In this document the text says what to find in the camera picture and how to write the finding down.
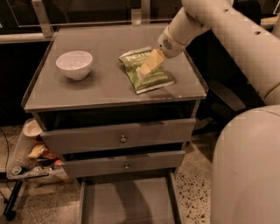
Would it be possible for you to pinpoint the black office chair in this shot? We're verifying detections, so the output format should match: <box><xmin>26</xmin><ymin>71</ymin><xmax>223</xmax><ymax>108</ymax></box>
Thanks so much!
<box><xmin>186</xmin><ymin>0</ymin><xmax>280</xmax><ymax>135</ymax></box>

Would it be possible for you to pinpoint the grey top drawer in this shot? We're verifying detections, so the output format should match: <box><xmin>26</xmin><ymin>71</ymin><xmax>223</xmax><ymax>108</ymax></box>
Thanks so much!
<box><xmin>41</xmin><ymin>118</ymin><xmax>196</xmax><ymax>154</ymax></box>

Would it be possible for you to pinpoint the grey open bottom drawer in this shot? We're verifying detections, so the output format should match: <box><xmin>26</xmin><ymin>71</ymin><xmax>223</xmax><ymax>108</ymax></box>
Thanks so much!
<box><xmin>77</xmin><ymin>169</ymin><xmax>185</xmax><ymax>224</ymax></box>

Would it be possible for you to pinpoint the red snack bag in bin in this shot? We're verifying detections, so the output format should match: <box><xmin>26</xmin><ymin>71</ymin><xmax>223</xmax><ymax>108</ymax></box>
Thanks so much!
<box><xmin>40</xmin><ymin>149</ymin><xmax>59</xmax><ymax>160</ymax></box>

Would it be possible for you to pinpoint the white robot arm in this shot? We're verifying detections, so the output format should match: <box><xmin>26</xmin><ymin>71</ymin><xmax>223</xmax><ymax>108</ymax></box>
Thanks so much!
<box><xmin>143</xmin><ymin>0</ymin><xmax>280</xmax><ymax>224</ymax></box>

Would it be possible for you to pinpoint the metal rail with brackets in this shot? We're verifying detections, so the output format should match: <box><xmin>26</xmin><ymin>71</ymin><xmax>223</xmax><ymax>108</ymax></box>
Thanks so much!
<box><xmin>0</xmin><ymin>0</ymin><xmax>181</xmax><ymax>44</ymax></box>

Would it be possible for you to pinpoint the white bowl in bin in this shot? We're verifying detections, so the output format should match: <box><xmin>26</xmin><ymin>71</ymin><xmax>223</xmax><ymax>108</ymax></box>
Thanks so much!
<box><xmin>23</xmin><ymin>119</ymin><xmax>43</xmax><ymax>137</ymax></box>

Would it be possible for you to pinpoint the yellow snack bag in bin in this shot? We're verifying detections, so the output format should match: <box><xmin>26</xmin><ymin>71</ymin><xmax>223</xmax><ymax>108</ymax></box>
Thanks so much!
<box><xmin>28</xmin><ymin>143</ymin><xmax>46</xmax><ymax>159</ymax></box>

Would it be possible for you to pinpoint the green jalapeno chip bag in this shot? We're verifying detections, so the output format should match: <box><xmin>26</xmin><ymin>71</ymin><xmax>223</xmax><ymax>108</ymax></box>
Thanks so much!
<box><xmin>119</xmin><ymin>46</ymin><xmax>174</xmax><ymax>95</ymax></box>

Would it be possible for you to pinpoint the black stand leg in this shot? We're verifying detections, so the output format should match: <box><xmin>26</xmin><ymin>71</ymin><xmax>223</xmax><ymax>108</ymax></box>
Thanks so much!
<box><xmin>3</xmin><ymin>180</ymin><xmax>23</xmax><ymax>221</ymax></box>

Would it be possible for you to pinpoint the white ceramic bowl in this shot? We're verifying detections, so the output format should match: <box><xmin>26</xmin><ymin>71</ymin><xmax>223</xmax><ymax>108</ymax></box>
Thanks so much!
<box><xmin>56</xmin><ymin>51</ymin><xmax>93</xmax><ymax>81</ymax></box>

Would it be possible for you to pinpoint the grey middle drawer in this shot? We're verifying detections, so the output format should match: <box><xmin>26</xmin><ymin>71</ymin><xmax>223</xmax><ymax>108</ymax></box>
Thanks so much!
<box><xmin>63</xmin><ymin>150</ymin><xmax>185</xmax><ymax>178</ymax></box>

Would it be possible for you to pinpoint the soda can in bin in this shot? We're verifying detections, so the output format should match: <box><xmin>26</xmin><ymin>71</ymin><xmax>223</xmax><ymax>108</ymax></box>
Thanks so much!
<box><xmin>12</xmin><ymin>165</ymin><xmax>25</xmax><ymax>176</ymax></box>

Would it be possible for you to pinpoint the clear plastic storage bin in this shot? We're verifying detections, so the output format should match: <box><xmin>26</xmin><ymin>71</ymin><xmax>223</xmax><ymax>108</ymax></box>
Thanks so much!
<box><xmin>7</xmin><ymin>129</ymin><xmax>70</xmax><ymax>185</ymax></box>

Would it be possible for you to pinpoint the grey drawer cabinet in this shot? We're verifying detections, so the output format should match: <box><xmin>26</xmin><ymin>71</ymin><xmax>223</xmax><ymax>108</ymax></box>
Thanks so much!
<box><xmin>21</xmin><ymin>23</ymin><xmax>210</xmax><ymax>224</ymax></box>

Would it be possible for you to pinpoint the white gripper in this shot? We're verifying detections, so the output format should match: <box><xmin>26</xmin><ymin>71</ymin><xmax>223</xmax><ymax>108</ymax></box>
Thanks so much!
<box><xmin>136</xmin><ymin>25</ymin><xmax>187</xmax><ymax>78</ymax></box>

